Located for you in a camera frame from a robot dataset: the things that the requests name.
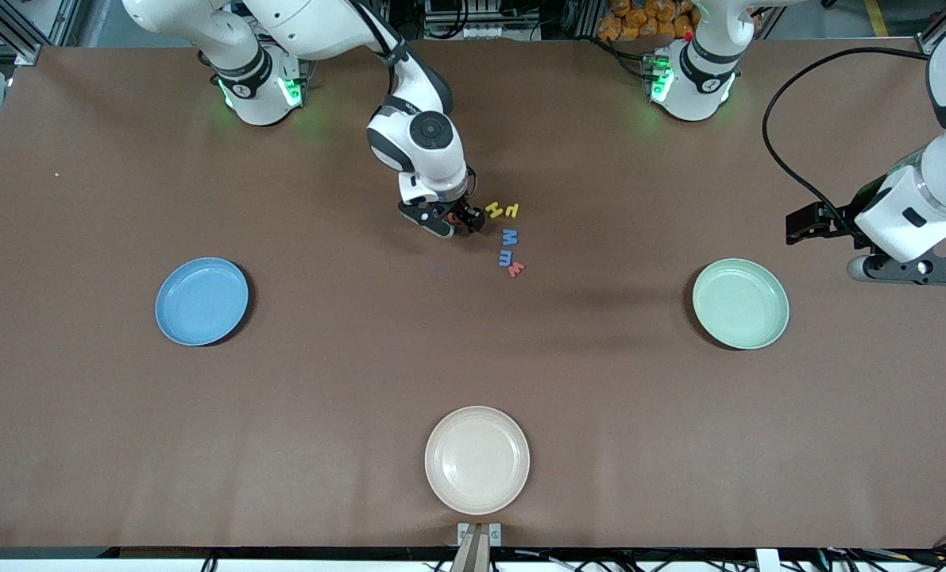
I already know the green round plate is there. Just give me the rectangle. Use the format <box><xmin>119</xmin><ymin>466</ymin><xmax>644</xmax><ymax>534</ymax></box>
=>
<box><xmin>692</xmin><ymin>258</ymin><xmax>790</xmax><ymax>350</ymax></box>

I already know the blue round plate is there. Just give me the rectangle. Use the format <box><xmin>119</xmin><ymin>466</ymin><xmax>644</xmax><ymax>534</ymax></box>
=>
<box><xmin>155</xmin><ymin>257</ymin><xmax>249</xmax><ymax>347</ymax></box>

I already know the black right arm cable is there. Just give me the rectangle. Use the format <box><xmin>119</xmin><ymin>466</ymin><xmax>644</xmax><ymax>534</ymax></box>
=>
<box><xmin>346</xmin><ymin>0</ymin><xmax>400</xmax><ymax>96</ymax></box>

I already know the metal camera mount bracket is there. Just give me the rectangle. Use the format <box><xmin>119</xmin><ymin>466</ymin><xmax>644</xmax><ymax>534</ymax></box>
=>
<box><xmin>450</xmin><ymin>522</ymin><xmax>502</xmax><ymax>572</ymax></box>

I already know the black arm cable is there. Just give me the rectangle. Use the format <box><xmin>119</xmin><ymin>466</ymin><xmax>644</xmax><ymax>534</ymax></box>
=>
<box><xmin>346</xmin><ymin>0</ymin><xmax>400</xmax><ymax>96</ymax></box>
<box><xmin>762</xmin><ymin>46</ymin><xmax>932</xmax><ymax>231</ymax></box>

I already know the cream round plate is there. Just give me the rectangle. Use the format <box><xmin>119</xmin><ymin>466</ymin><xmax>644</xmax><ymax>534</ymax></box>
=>
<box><xmin>424</xmin><ymin>406</ymin><xmax>531</xmax><ymax>516</ymax></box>

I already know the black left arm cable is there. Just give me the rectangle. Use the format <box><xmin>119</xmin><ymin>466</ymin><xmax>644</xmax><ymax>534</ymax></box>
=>
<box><xmin>762</xmin><ymin>46</ymin><xmax>932</xmax><ymax>231</ymax></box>

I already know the pile of orange fruit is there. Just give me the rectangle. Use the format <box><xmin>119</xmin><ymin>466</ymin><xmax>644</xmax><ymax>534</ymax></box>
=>
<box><xmin>597</xmin><ymin>0</ymin><xmax>694</xmax><ymax>42</ymax></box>

